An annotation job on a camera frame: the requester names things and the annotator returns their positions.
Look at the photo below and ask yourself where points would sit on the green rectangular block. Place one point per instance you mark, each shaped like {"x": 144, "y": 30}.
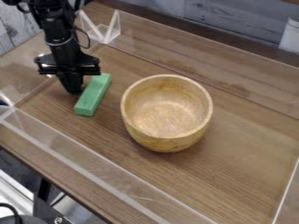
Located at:
{"x": 92, "y": 95}

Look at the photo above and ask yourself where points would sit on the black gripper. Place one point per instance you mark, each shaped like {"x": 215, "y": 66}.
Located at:
{"x": 68, "y": 59}

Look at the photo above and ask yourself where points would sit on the clear acrylic corner bracket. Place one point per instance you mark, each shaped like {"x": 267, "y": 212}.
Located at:
{"x": 101, "y": 33}

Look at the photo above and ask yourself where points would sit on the black metal bracket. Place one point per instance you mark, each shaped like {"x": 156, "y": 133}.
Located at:
{"x": 45, "y": 214}

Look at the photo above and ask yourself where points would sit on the clear acrylic front wall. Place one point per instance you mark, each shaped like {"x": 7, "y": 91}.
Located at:
{"x": 87, "y": 155}

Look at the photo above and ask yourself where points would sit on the brown wooden bowl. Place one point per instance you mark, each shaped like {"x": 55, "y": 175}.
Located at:
{"x": 167, "y": 110}

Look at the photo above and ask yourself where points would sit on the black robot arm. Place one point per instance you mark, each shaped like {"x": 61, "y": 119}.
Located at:
{"x": 55, "y": 17}

